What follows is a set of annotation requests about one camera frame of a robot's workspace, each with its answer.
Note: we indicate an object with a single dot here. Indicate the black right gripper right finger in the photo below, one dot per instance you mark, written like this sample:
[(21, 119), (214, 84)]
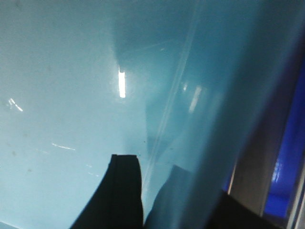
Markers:
[(230, 214)]

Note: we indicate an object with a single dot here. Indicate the large blue bin right shelf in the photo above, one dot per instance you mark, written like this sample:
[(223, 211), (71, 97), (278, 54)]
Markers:
[(290, 154)]

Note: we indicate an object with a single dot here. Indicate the light blue plastic box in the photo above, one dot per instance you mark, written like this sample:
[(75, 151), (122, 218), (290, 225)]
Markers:
[(180, 84)]

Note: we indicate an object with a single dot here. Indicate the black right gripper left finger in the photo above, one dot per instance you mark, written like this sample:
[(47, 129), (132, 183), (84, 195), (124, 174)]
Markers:
[(116, 203)]

